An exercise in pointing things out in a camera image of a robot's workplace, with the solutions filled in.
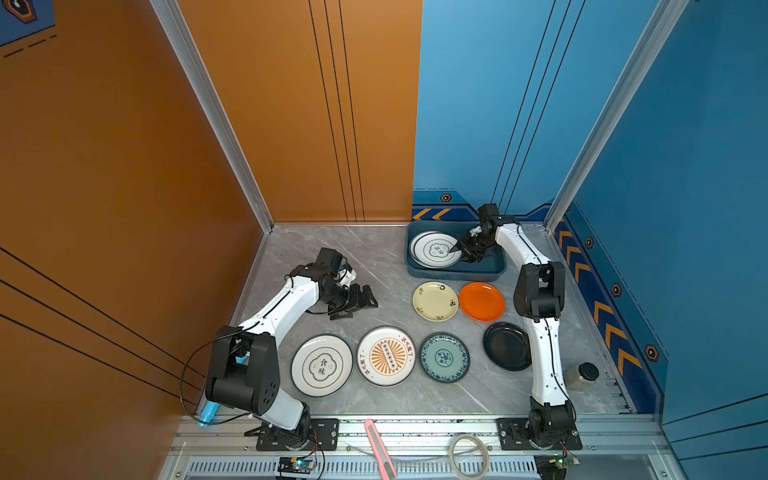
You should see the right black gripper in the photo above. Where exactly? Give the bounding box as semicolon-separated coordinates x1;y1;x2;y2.
448;230;494;263

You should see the white flower plate back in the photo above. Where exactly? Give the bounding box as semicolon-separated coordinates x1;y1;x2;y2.
409;231;462;269

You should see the cream yellow plate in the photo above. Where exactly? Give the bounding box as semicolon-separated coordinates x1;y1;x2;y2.
412;281;460;322

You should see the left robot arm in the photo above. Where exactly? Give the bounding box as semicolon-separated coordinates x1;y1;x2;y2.
205;274;378;437

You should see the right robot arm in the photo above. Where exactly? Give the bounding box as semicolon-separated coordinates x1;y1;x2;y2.
452;220;577;448

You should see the teal plastic bin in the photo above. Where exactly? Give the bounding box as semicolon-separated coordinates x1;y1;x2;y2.
404;220;507;283

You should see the orange plate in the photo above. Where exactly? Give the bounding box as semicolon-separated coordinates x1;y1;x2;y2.
459;282;506;323

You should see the large white flower plate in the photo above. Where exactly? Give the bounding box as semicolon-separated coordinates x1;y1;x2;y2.
291;335;353;398

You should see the sunburst plate front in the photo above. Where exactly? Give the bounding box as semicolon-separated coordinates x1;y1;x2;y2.
356;326;416;387

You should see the black plate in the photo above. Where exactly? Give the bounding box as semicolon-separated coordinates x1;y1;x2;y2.
483;322;532;372

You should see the teal patterned plate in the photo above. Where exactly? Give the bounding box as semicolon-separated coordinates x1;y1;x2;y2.
419;332;471;384

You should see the small jar black lid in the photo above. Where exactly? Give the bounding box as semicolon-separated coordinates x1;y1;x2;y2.
564;362;600;391

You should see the pink utility knife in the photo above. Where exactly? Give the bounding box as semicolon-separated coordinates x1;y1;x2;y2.
364;419;397;480

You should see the blue cylindrical tube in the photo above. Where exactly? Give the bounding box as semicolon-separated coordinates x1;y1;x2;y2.
198;401;219;427

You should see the left circuit board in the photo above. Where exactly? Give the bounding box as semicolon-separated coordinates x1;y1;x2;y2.
276;457;319;479

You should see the circuit board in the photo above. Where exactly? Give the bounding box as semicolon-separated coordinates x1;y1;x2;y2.
534;455;581;480
276;457;319;479

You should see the right circuit board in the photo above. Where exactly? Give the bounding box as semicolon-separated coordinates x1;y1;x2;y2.
534;455;581;480

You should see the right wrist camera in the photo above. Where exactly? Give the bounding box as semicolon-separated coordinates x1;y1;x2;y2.
478;203;503;228

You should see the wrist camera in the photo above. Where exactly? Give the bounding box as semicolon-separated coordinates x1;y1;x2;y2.
314;247;357;286
478;203;503;228

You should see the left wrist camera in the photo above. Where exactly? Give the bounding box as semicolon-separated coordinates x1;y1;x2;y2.
314;247;357;286

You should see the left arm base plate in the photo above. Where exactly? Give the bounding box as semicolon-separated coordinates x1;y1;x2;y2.
253;418;340;451

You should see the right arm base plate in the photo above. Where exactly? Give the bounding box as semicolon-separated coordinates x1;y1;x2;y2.
496;417;583;451

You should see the coiled white cable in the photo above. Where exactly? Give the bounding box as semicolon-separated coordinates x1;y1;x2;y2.
448;434;491;480

